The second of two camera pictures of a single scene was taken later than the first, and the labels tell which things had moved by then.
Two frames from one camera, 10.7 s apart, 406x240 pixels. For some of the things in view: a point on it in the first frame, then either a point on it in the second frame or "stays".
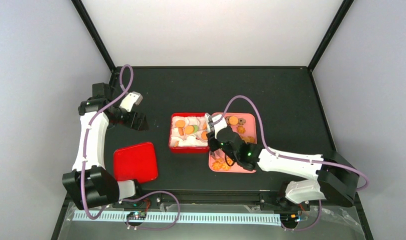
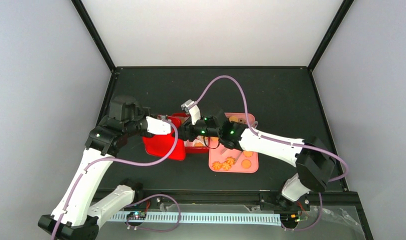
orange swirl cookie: (217, 165) stays
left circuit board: (138, 215) stays
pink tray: (245, 125) stays
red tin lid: (137, 162) -> (159, 145)
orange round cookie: (233, 120) stays
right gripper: (212, 146) -> (186, 129)
